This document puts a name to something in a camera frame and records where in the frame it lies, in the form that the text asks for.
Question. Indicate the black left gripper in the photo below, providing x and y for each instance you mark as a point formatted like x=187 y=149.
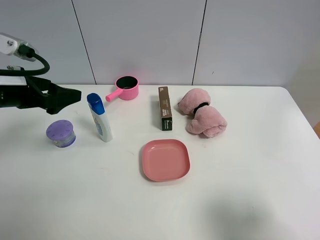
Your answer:
x=35 y=92

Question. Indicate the white bottle blue cap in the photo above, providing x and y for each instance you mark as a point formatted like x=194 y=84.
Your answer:
x=98 y=113

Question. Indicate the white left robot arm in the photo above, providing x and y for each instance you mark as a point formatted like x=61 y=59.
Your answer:
x=12 y=46

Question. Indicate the purple lidded round jar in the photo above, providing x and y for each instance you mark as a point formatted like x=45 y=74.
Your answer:
x=61 y=133

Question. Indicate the pink toy saucepan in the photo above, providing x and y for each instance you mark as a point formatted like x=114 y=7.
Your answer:
x=127 y=88

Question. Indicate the brown green long box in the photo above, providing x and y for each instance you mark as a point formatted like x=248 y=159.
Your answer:
x=165 y=109

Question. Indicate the pink square plate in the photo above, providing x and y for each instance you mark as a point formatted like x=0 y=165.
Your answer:
x=165 y=160

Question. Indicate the pink rolled plush towel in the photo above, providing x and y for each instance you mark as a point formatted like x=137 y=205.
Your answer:
x=206 y=119

